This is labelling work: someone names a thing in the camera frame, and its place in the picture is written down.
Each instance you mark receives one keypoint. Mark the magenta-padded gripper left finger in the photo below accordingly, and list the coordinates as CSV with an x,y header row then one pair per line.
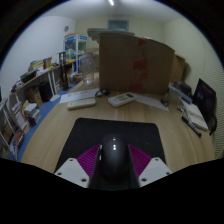
x,y
71,170

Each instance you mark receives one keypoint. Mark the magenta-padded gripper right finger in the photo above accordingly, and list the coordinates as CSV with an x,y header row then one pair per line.
x,y
153,170

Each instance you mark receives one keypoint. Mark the black computer mouse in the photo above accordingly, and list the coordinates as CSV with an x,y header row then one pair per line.
x,y
114,160

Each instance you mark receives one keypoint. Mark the black mouse pad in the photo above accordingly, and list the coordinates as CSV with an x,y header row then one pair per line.
x,y
93,133

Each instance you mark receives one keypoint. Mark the plain white remote control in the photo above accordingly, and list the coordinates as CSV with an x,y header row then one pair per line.
x,y
81,103

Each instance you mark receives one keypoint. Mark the large white book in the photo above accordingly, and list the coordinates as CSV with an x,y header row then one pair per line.
x,y
196,116

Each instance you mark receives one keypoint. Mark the printed white paper sheet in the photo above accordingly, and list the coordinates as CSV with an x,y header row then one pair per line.
x,y
78,95

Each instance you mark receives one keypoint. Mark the cluttered shelf unit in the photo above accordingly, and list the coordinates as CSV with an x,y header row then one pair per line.
x,y
23,110

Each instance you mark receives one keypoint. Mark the white remote control with buttons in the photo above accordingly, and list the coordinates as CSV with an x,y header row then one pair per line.
x,y
121,99

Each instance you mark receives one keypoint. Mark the black office chair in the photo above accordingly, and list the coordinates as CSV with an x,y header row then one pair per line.
x,y
204,100

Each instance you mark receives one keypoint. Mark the black standing rack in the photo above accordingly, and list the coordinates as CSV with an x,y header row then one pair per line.
x,y
63,71

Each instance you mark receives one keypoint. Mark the clear plastic jar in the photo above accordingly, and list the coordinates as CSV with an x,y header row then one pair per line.
x,y
88,70

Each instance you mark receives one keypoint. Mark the large brown cardboard box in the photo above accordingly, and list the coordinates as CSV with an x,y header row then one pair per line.
x,y
123,63

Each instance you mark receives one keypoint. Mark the blue glass-fronted machine cabinet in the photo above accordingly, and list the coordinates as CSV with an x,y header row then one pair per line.
x,y
75,50

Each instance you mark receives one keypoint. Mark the grey-framed window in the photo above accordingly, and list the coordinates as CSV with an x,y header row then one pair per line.
x,y
118,25

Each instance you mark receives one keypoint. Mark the ceiling tube light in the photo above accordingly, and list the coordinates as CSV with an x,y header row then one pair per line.
x,y
111,2

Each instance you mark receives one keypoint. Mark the round wall clock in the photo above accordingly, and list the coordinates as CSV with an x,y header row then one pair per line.
x,y
66,28

